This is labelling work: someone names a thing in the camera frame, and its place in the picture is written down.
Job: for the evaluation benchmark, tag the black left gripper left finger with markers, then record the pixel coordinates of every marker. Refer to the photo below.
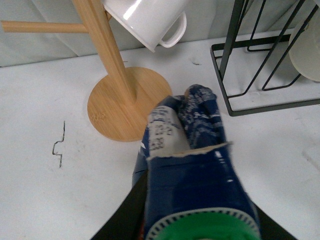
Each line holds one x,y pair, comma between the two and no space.
126,222

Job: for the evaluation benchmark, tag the cream ribbed mug left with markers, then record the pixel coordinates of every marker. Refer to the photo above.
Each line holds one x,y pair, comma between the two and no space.
305,52

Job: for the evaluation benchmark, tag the wooden mug tree stand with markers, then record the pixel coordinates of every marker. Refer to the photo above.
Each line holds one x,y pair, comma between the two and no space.
119,104

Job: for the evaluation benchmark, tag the black wire cup rack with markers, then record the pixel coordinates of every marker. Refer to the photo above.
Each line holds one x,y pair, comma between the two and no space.
253,66

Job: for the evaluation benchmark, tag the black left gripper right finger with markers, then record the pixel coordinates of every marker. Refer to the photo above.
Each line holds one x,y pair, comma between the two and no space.
271,230

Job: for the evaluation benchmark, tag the blue white milk carton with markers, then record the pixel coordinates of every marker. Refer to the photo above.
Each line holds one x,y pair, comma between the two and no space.
193,191

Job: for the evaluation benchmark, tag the white enamel mug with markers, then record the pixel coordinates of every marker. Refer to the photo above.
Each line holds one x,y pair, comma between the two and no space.
151,22

